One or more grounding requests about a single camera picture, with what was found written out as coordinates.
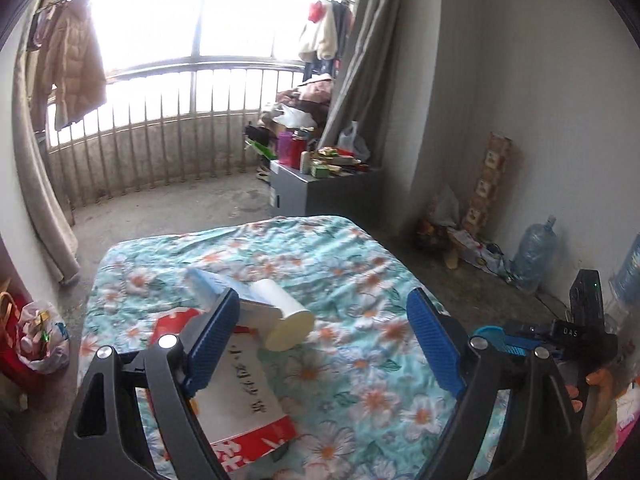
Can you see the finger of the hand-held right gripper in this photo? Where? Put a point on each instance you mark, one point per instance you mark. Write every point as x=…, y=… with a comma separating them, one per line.
x=515, y=348
x=530, y=332

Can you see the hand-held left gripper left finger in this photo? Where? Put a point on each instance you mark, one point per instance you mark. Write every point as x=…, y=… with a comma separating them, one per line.
x=212, y=340

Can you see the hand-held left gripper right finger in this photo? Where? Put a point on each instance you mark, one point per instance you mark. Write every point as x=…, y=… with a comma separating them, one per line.
x=435, y=345

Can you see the blue plastic basket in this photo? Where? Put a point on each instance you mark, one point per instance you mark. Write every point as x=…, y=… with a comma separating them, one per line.
x=487, y=332

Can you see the white carton box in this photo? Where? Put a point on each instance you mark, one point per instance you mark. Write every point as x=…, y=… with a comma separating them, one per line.
x=220, y=285

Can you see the large red white snack bag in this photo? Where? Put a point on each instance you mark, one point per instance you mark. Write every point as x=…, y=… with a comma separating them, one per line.
x=245, y=400

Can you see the white paper cup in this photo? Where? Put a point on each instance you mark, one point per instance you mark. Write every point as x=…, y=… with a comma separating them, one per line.
x=285, y=320

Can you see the person's right hand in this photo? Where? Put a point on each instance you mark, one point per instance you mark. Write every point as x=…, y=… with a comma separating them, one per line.
x=599, y=376

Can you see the clear water jug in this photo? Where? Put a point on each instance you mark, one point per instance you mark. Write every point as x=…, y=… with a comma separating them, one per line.
x=532, y=255

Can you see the blue water jug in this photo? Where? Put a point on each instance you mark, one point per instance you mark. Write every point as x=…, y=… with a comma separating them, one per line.
x=629, y=270

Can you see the floral turquoise blanket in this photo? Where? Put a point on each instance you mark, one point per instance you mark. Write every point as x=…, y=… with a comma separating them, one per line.
x=350, y=360

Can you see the beige shoe insole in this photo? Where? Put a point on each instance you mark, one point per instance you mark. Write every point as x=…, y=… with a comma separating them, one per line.
x=451, y=257

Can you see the white printed wrapper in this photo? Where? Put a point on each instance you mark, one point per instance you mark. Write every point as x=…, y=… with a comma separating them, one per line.
x=480, y=252

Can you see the dark box of scraps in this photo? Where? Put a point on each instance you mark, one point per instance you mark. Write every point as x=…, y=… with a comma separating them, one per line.
x=432, y=232

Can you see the translucent plastic bag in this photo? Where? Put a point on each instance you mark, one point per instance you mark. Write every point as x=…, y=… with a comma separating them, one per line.
x=445, y=207

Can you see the tall printed box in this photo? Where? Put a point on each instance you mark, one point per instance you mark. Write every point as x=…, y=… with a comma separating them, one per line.
x=487, y=185

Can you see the plastic bag of scraps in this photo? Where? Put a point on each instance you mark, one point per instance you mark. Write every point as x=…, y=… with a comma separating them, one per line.
x=42, y=340

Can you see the grey cabinet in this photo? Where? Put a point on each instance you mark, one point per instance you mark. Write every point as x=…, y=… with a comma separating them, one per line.
x=320, y=195

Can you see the small green box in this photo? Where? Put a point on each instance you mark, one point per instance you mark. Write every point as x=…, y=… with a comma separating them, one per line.
x=320, y=170

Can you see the small white bottle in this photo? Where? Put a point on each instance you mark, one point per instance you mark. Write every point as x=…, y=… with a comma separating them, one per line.
x=305, y=161

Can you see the black green object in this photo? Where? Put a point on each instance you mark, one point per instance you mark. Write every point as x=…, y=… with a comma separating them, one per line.
x=257, y=140

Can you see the pile of small packets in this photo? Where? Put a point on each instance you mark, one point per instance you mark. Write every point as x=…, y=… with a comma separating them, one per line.
x=345, y=160

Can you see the pink bottle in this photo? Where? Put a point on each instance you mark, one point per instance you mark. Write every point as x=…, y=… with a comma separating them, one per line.
x=290, y=149

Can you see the metal balcony railing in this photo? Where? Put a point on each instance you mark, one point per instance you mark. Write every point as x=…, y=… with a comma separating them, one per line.
x=165, y=130

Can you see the white plastic bag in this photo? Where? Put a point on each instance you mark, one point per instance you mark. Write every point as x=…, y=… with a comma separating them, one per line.
x=354, y=142

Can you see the beige curtain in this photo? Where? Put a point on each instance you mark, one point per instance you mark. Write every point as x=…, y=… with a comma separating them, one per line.
x=45, y=200

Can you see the pile of clothes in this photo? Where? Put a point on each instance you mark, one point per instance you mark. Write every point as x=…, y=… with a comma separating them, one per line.
x=300, y=100

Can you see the grey curtain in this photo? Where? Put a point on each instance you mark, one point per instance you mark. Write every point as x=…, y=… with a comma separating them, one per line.
x=365, y=60

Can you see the beige padded jacket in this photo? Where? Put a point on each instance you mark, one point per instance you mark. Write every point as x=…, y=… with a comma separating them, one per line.
x=70, y=70

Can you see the dark hanging garment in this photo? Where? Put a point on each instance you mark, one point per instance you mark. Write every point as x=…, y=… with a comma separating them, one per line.
x=344, y=35

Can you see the white hanging garment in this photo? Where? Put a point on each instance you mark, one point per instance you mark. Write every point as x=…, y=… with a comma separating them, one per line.
x=320, y=35

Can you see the red hanging garment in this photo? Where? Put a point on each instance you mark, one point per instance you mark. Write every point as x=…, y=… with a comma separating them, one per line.
x=315, y=11

